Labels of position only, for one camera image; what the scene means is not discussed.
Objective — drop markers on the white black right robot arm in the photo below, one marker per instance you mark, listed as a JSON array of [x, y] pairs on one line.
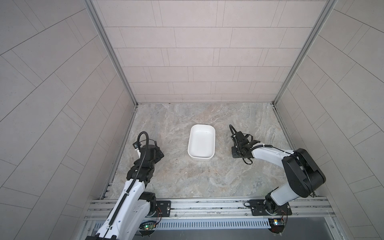
[[303, 175]]

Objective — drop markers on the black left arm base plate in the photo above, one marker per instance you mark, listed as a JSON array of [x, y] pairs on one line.
[[159, 208]]

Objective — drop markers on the aluminium corner profile right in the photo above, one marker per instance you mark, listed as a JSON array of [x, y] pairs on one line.
[[324, 15]]

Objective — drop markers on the aluminium corner profile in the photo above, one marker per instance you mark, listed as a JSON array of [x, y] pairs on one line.
[[90, 7], [324, 15]]

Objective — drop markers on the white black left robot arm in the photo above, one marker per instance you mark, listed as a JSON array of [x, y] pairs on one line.
[[136, 211]]

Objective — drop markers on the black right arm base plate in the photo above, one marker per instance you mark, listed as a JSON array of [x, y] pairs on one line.
[[258, 208]]

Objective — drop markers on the left green circuit board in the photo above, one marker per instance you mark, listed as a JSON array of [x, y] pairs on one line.
[[148, 226]]

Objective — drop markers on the aluminium corner profile left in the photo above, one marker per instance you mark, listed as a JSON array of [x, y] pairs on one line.
[[90, 7]]

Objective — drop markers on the right circuit board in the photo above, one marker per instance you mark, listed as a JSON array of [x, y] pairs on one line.
[[277, 226]]

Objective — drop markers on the white plastic bin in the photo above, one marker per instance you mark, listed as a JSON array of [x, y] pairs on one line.
[[202, 142]]

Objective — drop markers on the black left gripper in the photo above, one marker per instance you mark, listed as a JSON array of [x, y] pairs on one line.
[[157, 157]]

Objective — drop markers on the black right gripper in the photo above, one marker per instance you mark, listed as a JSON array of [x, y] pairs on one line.
[[233, 148]]

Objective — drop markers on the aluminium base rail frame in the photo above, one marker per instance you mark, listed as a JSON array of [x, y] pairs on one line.
[[223, 214]]

